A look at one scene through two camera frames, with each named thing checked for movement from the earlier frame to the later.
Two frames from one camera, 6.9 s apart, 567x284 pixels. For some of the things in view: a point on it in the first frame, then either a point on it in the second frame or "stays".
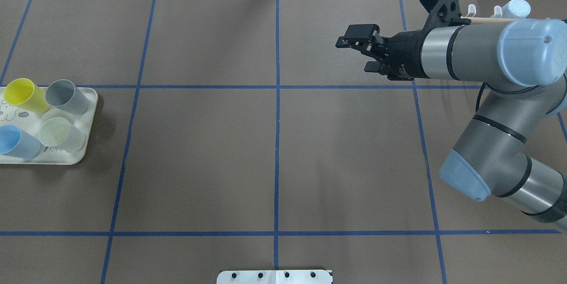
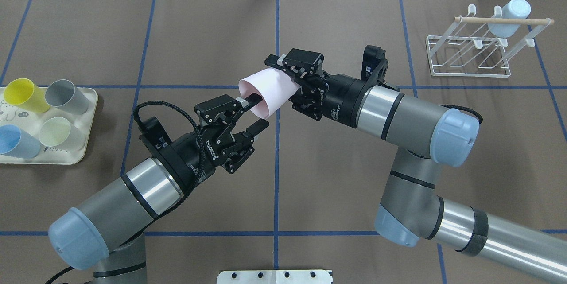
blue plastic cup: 16,142 stays
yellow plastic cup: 21,92 stays
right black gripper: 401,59 to 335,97
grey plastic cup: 62,93 stays
